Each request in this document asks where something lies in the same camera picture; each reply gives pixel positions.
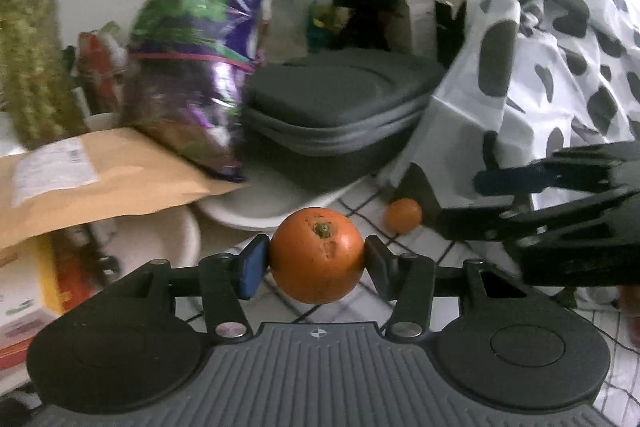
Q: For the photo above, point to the large orange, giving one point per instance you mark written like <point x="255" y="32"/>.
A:
<point x="317" y="255"/>

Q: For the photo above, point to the red snack packet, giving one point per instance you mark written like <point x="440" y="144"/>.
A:
<point x="97" y="67"/>

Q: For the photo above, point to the white black spotted cloth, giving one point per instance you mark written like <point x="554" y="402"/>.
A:
<point x="550" y="57"/>

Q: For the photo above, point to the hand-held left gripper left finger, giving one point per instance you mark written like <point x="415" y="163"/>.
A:
<point x="252" y="267"/>

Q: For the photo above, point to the white oval tray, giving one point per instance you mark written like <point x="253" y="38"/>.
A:
<point x="250" y="214"/>

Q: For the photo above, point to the yellow box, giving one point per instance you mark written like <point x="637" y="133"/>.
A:
<point x="25" y="297"/>

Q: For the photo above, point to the grey hard case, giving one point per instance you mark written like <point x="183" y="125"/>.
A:
<point x="340" y="107"/>

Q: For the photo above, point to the brown paper envelope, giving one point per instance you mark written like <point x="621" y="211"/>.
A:
<point x="125" y="182"/>

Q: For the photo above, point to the white plastic bag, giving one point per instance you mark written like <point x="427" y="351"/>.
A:
<point x="300" y="7"/>

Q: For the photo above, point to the white bowl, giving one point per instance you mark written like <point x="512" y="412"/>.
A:
<point x="165" y="237"/>

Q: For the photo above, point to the small orange tangerine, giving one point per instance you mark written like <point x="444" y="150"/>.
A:
<point x="403" y="215"/>

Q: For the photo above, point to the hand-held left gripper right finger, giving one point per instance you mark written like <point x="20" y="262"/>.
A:
<point x="379" y="267"/>

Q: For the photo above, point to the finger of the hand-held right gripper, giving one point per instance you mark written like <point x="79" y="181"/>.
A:
<point x="475" y="222"/>
<point x="505" y="182"/>

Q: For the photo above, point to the glass vase with stems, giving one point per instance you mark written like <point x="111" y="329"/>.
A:
<point x="35" y="57"/>

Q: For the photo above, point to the purple green snack bag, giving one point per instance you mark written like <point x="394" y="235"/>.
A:
<point x="200" y="57"/>

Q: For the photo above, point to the white black checkered tablecloth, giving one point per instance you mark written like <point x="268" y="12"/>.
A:
<point x="620" y="357"/>

